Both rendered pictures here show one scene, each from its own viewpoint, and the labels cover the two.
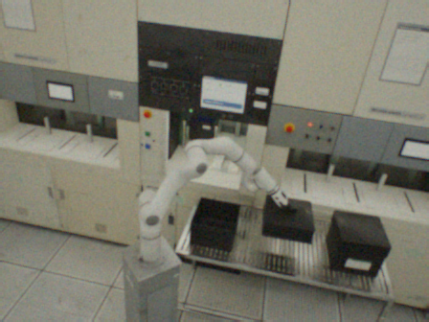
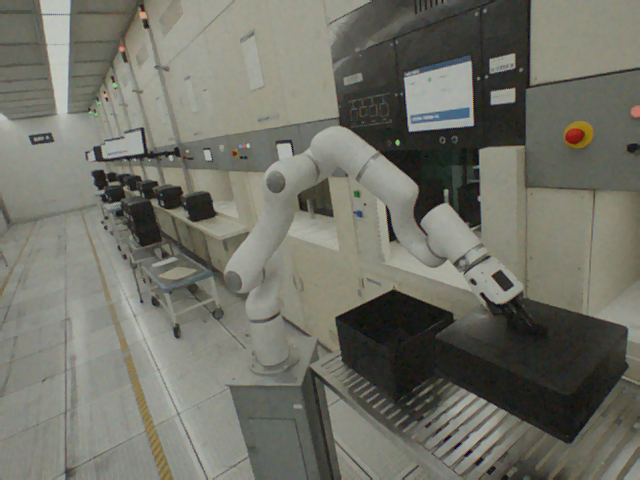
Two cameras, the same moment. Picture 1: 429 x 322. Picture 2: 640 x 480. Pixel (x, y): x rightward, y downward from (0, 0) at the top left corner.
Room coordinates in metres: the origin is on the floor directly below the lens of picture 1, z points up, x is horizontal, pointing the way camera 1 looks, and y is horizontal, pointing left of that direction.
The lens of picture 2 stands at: (0.95, -0.77, 1.57)
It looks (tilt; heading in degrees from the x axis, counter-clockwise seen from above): 17 degrees down; 51
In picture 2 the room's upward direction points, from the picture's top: 9 degrees counter-clockwise
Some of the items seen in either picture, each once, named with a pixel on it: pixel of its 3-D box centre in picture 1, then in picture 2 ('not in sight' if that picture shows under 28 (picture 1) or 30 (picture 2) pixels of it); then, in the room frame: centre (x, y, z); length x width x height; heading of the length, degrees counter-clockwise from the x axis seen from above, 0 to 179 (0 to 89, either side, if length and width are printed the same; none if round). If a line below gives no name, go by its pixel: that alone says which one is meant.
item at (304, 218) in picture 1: (288, 216); (526, 345); (1.73, -0.48, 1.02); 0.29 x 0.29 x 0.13; 84
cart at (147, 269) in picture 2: not in sight; (181, 288); (2.04, 2.74, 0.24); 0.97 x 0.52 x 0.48; 84
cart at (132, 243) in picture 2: not in sight; (151, 253); (2.30, 4.40, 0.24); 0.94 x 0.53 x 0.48; 81
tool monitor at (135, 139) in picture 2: not in sight; (153, 144); (2.41, 3.48, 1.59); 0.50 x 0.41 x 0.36; 172
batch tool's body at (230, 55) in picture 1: (209, 143); (482, 224); (2.63, 0.05, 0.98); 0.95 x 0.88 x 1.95; 172
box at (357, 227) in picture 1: (355, 242); not in sight; (1.69, -0.92, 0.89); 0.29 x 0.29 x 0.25; 85
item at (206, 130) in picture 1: (203, 123); (487, 196); (2.83, 0.12, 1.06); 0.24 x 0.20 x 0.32; 82
